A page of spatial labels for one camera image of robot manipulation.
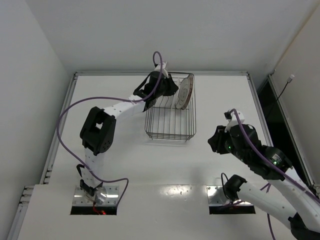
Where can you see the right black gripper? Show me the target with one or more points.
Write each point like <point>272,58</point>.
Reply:
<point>217,142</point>

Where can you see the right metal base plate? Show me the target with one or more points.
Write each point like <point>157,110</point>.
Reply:
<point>217,198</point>

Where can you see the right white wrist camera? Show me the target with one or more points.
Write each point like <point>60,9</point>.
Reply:
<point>233,116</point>

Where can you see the wire dish rack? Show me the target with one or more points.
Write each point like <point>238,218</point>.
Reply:
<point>163,123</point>

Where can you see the metal base plate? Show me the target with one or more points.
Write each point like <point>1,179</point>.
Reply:
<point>217,198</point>
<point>106,196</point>

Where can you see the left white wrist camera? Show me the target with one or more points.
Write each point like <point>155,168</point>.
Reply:
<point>162,68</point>

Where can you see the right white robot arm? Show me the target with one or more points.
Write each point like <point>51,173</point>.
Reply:
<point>299,210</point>

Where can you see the orange sunburst plate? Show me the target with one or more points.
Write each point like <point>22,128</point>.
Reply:
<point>191,81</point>

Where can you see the black rim flower plate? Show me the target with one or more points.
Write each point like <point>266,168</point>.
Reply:
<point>183,93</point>

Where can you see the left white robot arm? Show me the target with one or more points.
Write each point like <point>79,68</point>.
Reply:
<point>97,133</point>

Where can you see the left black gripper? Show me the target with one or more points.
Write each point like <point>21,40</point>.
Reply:
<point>167,85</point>

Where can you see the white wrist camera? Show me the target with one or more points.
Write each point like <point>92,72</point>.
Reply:
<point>233,116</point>
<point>162,68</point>

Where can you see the green rim plate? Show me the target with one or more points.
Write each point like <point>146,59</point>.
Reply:
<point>175,100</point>

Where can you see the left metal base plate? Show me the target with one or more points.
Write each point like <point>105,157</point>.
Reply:
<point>106,196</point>

